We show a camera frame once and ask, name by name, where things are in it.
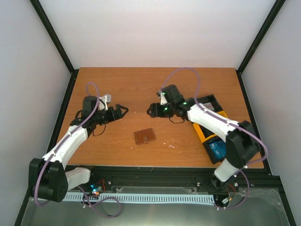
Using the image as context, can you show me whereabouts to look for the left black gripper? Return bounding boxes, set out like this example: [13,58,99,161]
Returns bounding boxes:
[94,104,129,125]

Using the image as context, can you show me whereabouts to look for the brown leather card holder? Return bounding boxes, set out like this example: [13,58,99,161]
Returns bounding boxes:
[134,128,156,145]

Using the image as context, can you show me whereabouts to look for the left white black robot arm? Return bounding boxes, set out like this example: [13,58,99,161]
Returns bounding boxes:
[28,94,129,205]

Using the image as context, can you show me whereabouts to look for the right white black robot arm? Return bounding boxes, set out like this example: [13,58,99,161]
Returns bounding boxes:
[146,85,263,183]

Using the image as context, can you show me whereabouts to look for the red white credit card stack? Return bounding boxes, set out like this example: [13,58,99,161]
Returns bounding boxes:
[203,102,215,111]

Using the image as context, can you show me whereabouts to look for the black yellow card tray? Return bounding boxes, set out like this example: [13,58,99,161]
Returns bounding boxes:
[192,94,228,164]

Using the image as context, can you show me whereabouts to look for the left controller board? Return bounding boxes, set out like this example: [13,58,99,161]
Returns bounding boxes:
[90,179,106,195]

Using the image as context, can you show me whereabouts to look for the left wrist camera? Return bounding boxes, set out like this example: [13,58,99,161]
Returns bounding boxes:
[98,94,111,111]

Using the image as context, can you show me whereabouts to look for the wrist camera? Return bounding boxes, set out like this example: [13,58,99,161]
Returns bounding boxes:
[157,90,168,105]
[98,94,111,111]

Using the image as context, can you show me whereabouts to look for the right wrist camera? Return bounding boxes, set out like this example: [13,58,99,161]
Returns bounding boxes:
[157,90,168,105]

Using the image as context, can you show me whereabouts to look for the black aluminium frame rail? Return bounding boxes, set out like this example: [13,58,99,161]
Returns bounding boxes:
[65,166,282,194]

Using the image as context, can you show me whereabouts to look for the light blue cable duct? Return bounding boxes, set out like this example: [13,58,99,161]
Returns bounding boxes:
[63,192,216,205]

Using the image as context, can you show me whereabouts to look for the right connector wires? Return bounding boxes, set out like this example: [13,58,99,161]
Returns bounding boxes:
[221,183,238,205]

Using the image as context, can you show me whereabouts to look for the left black frame post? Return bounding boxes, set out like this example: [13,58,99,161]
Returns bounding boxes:
[30,0,78,74]

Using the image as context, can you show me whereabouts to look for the black frame post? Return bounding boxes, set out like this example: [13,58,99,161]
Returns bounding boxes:
[237,0,286,73]
[30,0,78,74]

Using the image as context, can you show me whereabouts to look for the metal base plate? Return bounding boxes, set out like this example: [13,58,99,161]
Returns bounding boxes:
[16,189,290,226]

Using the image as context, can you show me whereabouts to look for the right black frame post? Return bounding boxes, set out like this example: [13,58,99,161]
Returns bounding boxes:
[237,0,286,73]

